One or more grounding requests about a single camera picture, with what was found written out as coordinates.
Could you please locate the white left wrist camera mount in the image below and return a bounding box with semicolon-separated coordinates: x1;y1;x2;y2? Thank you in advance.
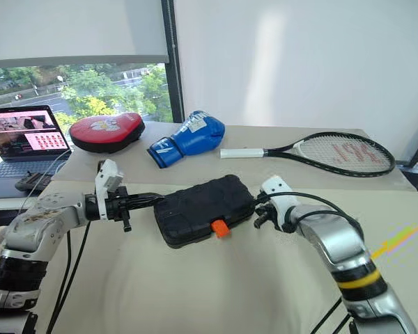
94;159;125;222

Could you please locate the white roller blind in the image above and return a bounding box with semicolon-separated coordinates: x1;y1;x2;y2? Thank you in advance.
0;0;170;69

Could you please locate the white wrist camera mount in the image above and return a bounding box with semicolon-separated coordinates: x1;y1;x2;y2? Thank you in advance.
259;176;302;232
94;159;125;222

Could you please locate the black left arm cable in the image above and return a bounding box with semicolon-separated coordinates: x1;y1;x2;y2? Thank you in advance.
45;221;92;334

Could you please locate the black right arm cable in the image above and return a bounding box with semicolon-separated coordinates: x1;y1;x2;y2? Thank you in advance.
264;192;366;253

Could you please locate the thin white cable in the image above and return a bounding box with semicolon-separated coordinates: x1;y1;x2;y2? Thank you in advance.
19;149;72;214

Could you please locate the black tennis racket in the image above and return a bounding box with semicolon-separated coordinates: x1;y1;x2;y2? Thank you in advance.
219;131;396;177

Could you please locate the blue boxing glove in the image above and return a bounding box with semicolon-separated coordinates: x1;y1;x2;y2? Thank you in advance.
146;110;226;170

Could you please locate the black handheld controller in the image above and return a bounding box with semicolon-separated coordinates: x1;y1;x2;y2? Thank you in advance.
14;171;55;193

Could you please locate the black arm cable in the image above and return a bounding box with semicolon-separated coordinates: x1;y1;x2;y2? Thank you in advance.
45;221;92;334
264;192;366;253

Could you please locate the red boxing focus pad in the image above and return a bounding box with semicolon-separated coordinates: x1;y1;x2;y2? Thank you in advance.
68;111;146;154

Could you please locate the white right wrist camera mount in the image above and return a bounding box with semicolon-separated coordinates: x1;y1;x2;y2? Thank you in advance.
259;176;302;232

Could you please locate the grey open laptop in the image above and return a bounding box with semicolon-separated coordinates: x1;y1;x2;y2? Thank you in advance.
0;104;73;200

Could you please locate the black plastic tool case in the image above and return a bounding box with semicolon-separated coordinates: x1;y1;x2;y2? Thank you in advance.
153;174;257;249

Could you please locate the black window frame post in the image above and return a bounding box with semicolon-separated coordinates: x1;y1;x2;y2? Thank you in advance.
160;0;185;123

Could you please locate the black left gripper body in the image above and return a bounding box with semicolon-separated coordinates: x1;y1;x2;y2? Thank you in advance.
106;186;132;233

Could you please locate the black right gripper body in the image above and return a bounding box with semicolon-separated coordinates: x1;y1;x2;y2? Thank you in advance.
254;196;284;230

